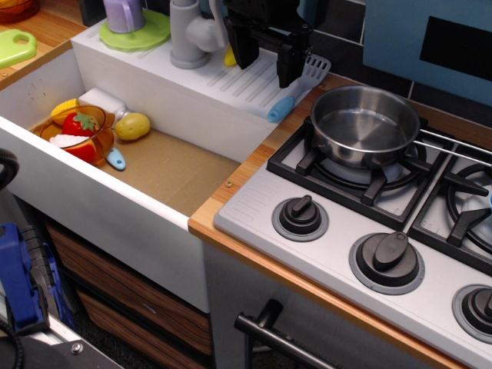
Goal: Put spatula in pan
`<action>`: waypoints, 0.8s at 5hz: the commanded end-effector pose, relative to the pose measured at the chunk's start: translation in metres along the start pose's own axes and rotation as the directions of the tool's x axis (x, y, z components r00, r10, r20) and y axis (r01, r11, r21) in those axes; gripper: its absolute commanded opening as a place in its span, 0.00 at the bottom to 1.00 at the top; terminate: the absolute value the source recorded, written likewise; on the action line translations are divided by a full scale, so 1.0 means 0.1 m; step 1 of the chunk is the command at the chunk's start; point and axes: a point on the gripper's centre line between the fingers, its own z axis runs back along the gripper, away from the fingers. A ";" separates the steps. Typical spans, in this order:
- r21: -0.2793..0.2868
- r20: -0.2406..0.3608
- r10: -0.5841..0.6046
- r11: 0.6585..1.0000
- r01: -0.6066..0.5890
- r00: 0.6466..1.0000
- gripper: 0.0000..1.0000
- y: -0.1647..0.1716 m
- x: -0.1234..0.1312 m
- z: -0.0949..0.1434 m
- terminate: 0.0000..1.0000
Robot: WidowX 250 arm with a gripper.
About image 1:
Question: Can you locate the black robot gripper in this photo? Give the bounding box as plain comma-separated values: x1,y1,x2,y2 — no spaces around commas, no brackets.
223,1,312,88

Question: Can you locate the grey spatula blue handle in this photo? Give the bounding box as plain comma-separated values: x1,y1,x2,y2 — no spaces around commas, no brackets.
267,54,331,124

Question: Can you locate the stainless steel pan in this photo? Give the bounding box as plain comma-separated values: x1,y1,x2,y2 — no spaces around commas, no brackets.
310,85,491,170

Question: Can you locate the yellow toy banana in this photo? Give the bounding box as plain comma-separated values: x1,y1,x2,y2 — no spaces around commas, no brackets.
224,45,237,67

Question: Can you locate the grey toy faucet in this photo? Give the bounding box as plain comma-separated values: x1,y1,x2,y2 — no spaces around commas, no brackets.
170,1,228,69

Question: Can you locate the green plastic plate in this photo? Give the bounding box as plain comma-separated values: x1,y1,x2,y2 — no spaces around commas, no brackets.
99,9,171,52

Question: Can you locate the purple plastic cup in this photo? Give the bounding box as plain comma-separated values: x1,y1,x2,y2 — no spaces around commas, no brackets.
103,0,146,34

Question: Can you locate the yellow toy potato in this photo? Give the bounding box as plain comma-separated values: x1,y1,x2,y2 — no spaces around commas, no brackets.
115,112,151,141

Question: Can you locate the black left stove knob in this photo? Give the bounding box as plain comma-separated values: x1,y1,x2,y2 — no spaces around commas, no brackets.
271,194,329,242

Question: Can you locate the black stove knob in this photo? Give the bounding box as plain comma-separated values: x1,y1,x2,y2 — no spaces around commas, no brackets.
452,284,491,344
271,194,329,242
349,231,425,295

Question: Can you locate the white salt shaker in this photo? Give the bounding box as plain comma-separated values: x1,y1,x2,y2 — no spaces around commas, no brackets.
78,88,131,121

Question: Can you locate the white toy sink basin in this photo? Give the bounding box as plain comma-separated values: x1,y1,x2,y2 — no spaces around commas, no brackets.
0,28,327,313

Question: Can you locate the black left burner grate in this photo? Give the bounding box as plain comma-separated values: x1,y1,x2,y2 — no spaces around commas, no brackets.
267,118,446,231

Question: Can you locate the black burner grate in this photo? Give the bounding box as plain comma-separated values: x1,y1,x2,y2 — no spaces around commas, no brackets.
410,145,491,275
267,118,446,231

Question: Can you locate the orange transparent bowl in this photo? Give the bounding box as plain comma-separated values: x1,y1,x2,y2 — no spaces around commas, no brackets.
34,105,115,165

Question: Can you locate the red toy strawberry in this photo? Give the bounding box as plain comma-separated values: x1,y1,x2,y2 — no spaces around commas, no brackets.
61,111,100,137

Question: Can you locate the red yellow toy fruit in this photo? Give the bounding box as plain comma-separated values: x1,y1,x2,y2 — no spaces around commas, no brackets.
64,139,97,162

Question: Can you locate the yellow toy corn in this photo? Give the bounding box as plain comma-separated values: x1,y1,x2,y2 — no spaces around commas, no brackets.
51,98,79,126

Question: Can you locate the black right burner grate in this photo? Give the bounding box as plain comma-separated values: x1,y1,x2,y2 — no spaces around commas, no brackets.
410,145,491,275

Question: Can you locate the white toy food piece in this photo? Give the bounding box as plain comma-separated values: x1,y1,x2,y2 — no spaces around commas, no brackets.
48,134,88,148

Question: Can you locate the black middle stove knob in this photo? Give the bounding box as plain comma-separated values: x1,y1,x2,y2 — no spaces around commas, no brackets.
349,231,425,295

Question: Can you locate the green cutting board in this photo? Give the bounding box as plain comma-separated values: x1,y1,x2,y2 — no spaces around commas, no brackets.
1,29,38,69

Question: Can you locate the orange bowl top left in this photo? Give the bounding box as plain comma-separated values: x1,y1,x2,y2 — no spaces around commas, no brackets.
1,0,40,23

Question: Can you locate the upper wooden drawer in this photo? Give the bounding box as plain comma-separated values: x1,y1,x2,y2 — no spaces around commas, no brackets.
46,221,212,359

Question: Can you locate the wooden drawer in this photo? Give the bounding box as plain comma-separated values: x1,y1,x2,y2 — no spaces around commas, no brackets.
75,290,213,368
46,221,212,359

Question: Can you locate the grey stove top panel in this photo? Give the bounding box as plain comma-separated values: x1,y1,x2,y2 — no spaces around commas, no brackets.
214,161,491,368

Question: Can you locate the lower wooden drawer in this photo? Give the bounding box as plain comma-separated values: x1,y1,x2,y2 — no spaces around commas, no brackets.
75,290,213,368

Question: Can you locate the black right stove knob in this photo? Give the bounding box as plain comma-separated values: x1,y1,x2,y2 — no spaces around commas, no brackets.
452,284,491,344

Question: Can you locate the blue clamp tool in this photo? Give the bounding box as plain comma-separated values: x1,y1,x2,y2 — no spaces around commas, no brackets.
1,223,75,335

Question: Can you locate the light blue utensil handle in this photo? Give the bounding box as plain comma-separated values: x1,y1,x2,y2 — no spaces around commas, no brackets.
105,146,126,171

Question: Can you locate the black oven door handle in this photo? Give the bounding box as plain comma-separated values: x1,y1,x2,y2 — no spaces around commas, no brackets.
234,299,335,368

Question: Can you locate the black cable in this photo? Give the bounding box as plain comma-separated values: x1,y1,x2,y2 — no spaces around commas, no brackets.
0,148,20,191

